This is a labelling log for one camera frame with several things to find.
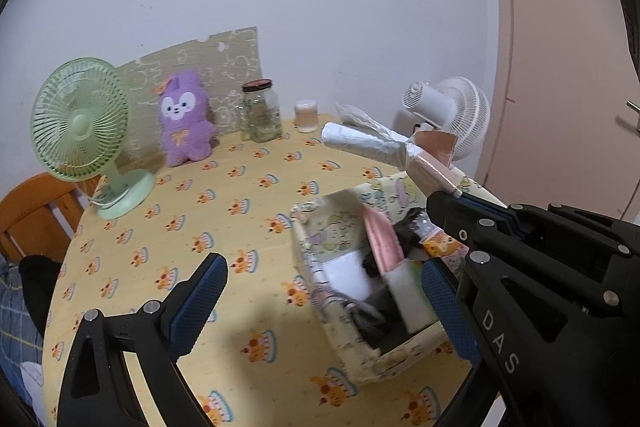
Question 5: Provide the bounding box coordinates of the pink packet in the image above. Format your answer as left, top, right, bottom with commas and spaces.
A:
361, 206, 407, 280

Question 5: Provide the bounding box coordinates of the plaid bedding pile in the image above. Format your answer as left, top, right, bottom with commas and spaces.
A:
0, 252, 46, 365

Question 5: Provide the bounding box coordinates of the white cloth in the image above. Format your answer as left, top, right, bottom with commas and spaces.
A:
387, 259, 440, 335
17, 359, 48, 408

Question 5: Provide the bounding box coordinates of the metal door handle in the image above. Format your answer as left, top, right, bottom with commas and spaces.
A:
616, 101, 640, 130

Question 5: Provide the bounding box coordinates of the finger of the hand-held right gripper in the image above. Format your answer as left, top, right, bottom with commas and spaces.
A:
426, 191, 506, 258
462, 193, 523, 228

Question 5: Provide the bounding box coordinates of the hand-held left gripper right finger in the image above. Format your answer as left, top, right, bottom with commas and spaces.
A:
421, 258, 501, 427

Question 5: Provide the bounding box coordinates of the beige printed board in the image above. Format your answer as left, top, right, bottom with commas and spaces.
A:
116, 26, 266, 158

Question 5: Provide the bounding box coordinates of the colourful snack packet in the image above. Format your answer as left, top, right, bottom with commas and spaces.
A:
422, 229, 471, 280

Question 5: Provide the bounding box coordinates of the pink door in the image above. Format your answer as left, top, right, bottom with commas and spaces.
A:
482, 0, 640, 228

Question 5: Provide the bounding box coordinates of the beige cloth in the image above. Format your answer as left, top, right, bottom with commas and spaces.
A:
405, 129, 473, 198

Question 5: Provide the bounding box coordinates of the black clothing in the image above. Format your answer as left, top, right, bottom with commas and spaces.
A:
19, 254, 63, 338

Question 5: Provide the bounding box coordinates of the yellow printed tablecloth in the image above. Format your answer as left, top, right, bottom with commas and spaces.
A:
42, 112, 501, 427

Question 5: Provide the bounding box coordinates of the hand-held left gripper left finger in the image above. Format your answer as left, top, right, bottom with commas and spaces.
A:
56, 252, 229, 427

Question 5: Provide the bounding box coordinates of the glass jar with dark lid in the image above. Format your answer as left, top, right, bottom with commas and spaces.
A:
240, 78, 282, 144

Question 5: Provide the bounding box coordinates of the cotton swab container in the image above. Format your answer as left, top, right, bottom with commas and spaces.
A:
294, 100, 319, 134

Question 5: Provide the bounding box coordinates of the white flat box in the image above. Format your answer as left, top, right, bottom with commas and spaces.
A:
320, 249, 383, 305

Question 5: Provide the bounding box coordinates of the purple plush toy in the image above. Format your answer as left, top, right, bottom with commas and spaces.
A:
158, 70, 218, 168

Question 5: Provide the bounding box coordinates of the grey cloth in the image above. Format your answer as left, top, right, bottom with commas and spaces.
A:
350, 292, 411, 350

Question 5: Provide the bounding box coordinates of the green desk fan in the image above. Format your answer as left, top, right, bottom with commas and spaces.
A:
31, 57, 157, 221

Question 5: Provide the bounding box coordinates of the white crinkled wrapper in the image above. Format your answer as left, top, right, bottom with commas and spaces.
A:
321, 103, 418, 168

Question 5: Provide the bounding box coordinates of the white standing fan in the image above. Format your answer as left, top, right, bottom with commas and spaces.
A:
392, 77, 491, 165

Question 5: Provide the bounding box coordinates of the yellow printed gift bag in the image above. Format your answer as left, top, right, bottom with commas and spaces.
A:
291, 172, 506, 385

